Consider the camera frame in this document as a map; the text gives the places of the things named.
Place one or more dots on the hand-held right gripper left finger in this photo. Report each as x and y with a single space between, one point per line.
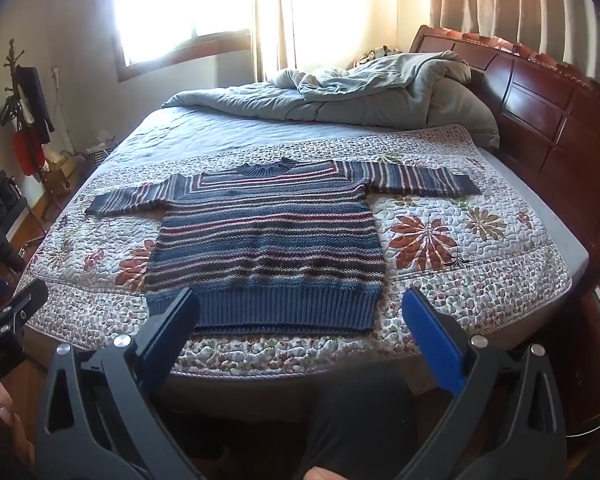
172 331

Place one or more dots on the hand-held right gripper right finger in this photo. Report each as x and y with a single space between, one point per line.
432 341

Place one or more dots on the narrow beige curtain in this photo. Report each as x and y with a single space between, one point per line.
272 15

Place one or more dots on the floral pillow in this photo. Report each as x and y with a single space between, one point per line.
377 55

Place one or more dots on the grey-blue bed sheet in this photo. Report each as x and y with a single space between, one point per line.
220 125

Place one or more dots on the red hanging garment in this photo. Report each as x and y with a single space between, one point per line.
27 152

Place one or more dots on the person's left hand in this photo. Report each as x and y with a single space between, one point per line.
14 422

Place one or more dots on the grey mattress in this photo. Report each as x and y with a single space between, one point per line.
545 210

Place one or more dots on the grey duvet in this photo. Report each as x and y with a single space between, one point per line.
360 92

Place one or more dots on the wooden coat rack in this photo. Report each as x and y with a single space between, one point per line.
14 60

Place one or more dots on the small wooden box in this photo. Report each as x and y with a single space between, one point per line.
60 175

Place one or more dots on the blue striped knit sweater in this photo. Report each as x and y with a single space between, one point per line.
275 240

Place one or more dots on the grey pillow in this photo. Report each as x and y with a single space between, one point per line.
467 105

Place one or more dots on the beige pleated curtain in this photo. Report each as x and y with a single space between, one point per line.
520 15

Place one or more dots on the black hanging garment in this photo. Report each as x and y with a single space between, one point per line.
36 102

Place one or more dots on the wooden framed window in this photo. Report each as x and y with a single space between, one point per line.
205 5

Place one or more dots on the red wooden headboard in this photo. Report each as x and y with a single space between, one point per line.
545 110

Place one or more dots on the floral quilted bedspread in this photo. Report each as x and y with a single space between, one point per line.
455 260

